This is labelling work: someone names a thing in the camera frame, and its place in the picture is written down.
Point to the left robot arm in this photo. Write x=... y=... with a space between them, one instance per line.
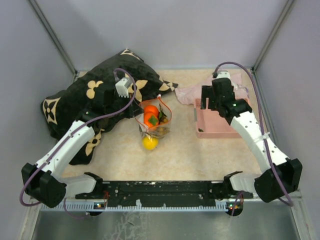
x=42 y=181

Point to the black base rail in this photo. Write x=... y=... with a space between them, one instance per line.
x=162 y=196

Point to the pink crumpled cloth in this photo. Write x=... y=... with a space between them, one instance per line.
x=187 y=95

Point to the clear zip top bag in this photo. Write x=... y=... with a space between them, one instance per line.
x=160 y=104

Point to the pink plastic basket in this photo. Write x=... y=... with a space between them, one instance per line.
x=209 y=124

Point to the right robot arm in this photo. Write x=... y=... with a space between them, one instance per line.
x=280 y=175

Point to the brown longan bunch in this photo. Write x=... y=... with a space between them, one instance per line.
x=162 y=128

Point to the aluminium frame post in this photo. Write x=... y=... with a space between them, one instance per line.
x=53 y=36
x=289 y=4

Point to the aluminium frame post left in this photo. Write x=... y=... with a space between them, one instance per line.
x=53 y=36

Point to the aluminium frame post right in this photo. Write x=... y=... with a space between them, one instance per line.
x=289 y=4

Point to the yellow lemon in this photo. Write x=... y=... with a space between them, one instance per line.
x=150 y=143

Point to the black floral pillow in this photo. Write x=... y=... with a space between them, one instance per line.
x=79 y=99

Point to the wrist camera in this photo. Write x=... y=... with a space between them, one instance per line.
x=122 y=87
x=223 y=74

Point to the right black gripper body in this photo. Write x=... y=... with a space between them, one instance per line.
x=207 y=92

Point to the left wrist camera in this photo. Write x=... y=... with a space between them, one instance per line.
x=122 y=87

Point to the orange fruit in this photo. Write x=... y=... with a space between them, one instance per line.
x=151 y=121
x=151 y=109

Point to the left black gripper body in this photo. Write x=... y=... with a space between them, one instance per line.
x=117 y=104

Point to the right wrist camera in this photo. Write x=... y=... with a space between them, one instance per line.
x=223 y=74

